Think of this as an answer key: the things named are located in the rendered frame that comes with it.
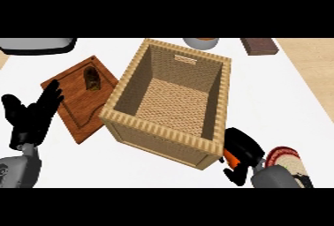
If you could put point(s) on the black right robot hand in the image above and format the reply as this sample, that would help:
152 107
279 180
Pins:
245 148

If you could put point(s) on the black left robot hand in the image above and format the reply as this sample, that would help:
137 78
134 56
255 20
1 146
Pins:
34 117

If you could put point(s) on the orange squash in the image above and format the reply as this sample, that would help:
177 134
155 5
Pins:
230 160

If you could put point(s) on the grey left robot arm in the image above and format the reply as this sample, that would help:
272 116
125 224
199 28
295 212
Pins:
19 172

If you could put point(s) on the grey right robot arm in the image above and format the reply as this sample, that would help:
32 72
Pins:
273 178

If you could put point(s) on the round red beige placemat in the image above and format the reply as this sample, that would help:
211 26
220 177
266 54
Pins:
288 157

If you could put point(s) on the tan wicker basket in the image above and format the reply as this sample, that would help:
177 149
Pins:
173 103

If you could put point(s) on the brown wooden cutting board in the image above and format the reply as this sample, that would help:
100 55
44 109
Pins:
78 103

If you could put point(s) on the dark brown vegetable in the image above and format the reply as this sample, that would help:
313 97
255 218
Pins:
91 79

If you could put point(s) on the grey black appliance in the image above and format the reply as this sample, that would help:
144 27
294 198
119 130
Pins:
34 45

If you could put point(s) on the dark brown block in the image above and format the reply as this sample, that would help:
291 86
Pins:
258 46

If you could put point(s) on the grey pot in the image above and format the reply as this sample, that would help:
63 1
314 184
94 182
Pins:
201 43

